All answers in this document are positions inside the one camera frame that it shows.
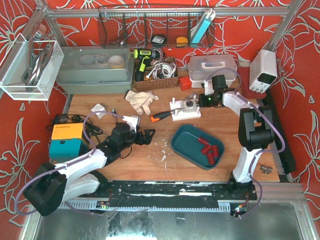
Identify green yellow cordless drill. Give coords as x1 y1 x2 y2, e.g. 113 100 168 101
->
133 48 162 82

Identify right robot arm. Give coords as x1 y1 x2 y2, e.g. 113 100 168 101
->
198 75 275 199

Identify small white adapter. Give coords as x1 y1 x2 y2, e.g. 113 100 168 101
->
91 103 106 119

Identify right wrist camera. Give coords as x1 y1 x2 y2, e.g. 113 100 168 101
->
201 79 214 96

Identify red spring lower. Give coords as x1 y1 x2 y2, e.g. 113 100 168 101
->
206 152 215 165

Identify white power supply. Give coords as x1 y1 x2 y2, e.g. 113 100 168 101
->
249 49 277 94

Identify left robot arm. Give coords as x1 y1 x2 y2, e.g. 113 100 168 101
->
22 122 156 217

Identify black cable duct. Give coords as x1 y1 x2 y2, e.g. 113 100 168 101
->
263 90 296 174

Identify grey storage box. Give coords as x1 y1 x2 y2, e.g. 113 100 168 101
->
56 46 134 95

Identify metal fitting on table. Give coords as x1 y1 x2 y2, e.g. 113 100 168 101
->
260 165 273 174

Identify yellow tape measure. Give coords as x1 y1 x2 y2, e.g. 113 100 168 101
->
176 36 189 48

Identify red spring middle right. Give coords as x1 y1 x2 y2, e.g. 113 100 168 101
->
211 145 220 158

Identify white work glove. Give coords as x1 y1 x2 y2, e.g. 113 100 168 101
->
124 90 159 116

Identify orange power cube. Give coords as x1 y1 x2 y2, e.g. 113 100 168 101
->
179 76 192 91

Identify black wire basket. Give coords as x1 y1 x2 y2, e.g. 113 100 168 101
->
97 3 215 48

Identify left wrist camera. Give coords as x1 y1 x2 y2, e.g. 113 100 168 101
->
122 115 141 133

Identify white coiled cable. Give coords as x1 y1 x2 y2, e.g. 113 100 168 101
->
146 62 177 80

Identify woven basket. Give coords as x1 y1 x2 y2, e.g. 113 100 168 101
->
132 70 179 92

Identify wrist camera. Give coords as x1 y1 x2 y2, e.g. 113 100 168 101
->
122 115 141 133
201 79 214 96

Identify teal plastic tray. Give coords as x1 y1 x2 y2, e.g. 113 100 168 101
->
171 124 225 170

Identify red mat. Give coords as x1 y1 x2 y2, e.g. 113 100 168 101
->
236 65 267 100

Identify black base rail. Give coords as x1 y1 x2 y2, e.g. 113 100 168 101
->
80 181 258 210

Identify clear acrylic box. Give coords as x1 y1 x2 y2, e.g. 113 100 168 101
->
0 34 64 101

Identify bagged white control box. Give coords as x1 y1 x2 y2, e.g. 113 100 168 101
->
182 98 199 112

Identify white four-peg base plate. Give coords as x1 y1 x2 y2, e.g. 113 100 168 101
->
169 97 202 121

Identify orange black handled screwdriver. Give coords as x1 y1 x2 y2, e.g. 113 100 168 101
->
150 108 181 123

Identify blue white tool case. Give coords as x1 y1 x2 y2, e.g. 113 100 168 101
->
190 8 216 48

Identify red spring middle left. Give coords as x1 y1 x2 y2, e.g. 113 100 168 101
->
201 144 212 155

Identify red spring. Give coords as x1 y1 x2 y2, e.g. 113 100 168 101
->
211 145 220 158
206 152 215 165
197 137 209 146
201 144 212 155

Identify orange teal device box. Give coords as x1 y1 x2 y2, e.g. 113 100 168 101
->
49 122 89 163

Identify white plastic toolbox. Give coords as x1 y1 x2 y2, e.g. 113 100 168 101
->
188 54 238 88

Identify red spring upper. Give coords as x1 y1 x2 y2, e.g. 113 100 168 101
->
197 137 209 146

